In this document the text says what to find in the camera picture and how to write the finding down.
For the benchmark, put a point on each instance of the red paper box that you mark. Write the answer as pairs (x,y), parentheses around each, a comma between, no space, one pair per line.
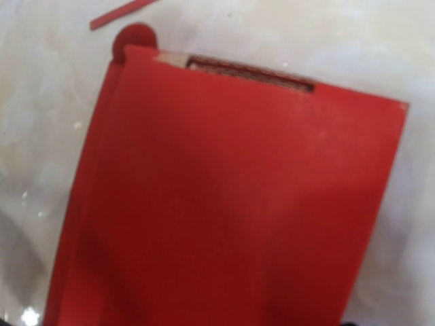
(210,192)

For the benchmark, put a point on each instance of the torn red paper scrap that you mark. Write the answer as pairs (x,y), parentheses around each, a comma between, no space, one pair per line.
(119,12)

